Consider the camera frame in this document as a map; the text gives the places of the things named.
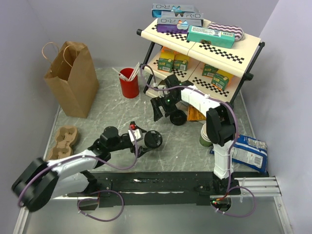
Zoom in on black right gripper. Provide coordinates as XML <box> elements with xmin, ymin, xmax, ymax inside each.
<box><xmin>150</xmin><ymin>94</ymin><xmax>180</xmax><ymax>122</ymax></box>

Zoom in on cardboard cup carrier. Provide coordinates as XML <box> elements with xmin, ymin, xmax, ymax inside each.
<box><xmin>45</xmin><ymin>125</ymin><xmax>78</xmax><ymax>161</ymax></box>

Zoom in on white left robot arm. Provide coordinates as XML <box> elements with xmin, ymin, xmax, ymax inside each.
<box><xmin>11</xmin><ymin>121</ymin><xmax>158</xmax><ymax>212</ymax></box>

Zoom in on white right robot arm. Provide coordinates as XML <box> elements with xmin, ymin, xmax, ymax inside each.
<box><xmin>147</xmin><ymin>75</ymin><xmax>238</xmax><ymax>194</ymax></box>

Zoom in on stack of black lids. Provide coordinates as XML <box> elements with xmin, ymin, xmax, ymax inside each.
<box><xmin>170</xmin><ymin>110</ymin><xmax>187</xmax><ymax>126</ymax></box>

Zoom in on orange snack bag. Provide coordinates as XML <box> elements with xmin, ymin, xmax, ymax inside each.
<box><xmin>187</xmin><ymin>105</ymin><xmax>206</xmax><ymax>121</ymax></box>

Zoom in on red plastic cup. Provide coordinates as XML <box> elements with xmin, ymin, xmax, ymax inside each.
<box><xmin>119</xmin><ymin>68</ymin><xmax>139</xmax><ymax>98</ymax></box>

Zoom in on white wrapped straws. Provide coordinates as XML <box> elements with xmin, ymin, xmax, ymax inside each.
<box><xmin>112</xmin><ymin>61</ymin><xmax>141</xmax><ymax>82</ymax></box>

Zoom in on green yellow box far left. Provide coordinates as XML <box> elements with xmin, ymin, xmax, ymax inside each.
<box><xmin>157</xmin><ymin>46</ymin><xmax>176</xmax><ymax>72</ymax></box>

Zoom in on green yellow box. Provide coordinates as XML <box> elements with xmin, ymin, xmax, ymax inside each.
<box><xmin>202</xmin><ymin>64</ymin><xmax>218</xmax><ymax>78</ymax></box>
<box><xmin>211</xmin><ymin>69</ymin><xmax>234</xmax><ymax>91</ymax></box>
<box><xmin>157</xmin><ymin>46</ymin><xmax>176</xmax><ymax>72</ymax></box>
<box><xmin>173</xmin><ymin>52</ymin><xmax>190</xmax><ymax>71</ymax></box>

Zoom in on stack of green paper cups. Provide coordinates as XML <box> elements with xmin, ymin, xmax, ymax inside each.
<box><xmin>199</xmin><ymin>123</ymin><xmax>212</xmax><ymax>147</ymax></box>

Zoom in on green yellow box far right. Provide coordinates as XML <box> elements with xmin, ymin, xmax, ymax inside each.
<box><xmin>211</xmin><ymin>69</ymin><xmax>234</xmax><ymax>91</ymax></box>

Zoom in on cream three-tier shelf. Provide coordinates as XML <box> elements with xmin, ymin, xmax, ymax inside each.
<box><xmin>136</xmin><ymin>20</ymin><xmax>265</xmax><ymax>103</ymax></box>

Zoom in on brown paper bag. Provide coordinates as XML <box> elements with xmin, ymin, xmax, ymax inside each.
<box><xmin>44</xmin><ymin>41</ymin><xmax>99</xmax><ymax>118</ymax></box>

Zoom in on teal rectangular box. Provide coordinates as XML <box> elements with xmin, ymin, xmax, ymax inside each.
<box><xmin>187</xmin><ymin>26</ymin><xmax>235</xmax><ymax>49</ymax></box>

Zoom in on purple grey R+Co box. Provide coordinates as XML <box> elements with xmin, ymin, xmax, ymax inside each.
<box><xmin>156</xmin><ymin>18</ymin><xmax>203</xmax><ymax>34</ymax></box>

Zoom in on blue chips bag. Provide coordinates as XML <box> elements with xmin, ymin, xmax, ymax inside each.
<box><xmin>211</xmin><ymin>135</ymin><xmax>267</xmax><ymax>179</ymax></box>

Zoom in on top grey R+Co box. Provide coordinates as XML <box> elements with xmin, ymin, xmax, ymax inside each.
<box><xmin>152</xmin><ymin>3</ymin><xmax>203</xmax><ymax>19</ymax></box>

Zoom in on purple wavy pouch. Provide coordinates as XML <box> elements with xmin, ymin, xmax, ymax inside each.
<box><xmin>207</xmin><ymin>22</ymin><xmax>245</xmax><ymax>41</ymax></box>

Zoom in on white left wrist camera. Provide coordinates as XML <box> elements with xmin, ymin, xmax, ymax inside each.
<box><xmin>128</xmin><ymin>129</ymin><xmax>144</xmax><ymax>144</ymax></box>

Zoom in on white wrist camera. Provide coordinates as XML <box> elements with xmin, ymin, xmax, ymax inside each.
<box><xmin>128</xmin><ymin>129</ymin><xmax>144</xmax><ymax>144</ymax></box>
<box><xmin>153</xmin><ymin>83</ymin><xmax>170</xmax><ymax>98</ymax></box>

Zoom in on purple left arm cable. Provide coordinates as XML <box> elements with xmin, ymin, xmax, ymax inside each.
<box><xmin>17</xmin><ymin>129</ymin><xmax>141</xmax><ymax>221</ymax></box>

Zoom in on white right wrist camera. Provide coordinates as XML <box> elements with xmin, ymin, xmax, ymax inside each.
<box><xmin>153</xmin><ymin>83</ymin><xmax>170</xmax><ymax>98</ymax></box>

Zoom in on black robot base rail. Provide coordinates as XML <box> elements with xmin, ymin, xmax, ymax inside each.
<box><xmin>56</xmin><ymin>171</ymin><xmax>269</xmax><ymax>212</ymax></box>

